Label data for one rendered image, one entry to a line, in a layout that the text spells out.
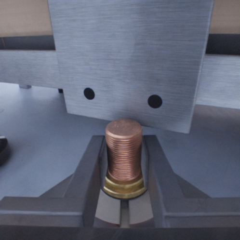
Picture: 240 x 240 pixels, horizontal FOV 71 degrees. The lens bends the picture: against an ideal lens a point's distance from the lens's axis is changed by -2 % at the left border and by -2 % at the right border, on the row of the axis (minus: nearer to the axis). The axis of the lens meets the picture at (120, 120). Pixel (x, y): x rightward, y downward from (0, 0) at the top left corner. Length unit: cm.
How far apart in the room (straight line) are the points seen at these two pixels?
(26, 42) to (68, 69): 19
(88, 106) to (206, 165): 22
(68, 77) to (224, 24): 17
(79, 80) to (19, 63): 15
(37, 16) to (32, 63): 8
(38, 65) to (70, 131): 17
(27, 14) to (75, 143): 23
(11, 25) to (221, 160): 41
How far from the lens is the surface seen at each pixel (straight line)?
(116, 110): 15
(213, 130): 41
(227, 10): 23
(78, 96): 17
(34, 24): 32
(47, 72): 26
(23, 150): 36
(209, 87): 19
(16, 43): 36
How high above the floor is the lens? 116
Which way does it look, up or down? 28 degrees up
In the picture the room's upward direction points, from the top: 179 degrees clockwise
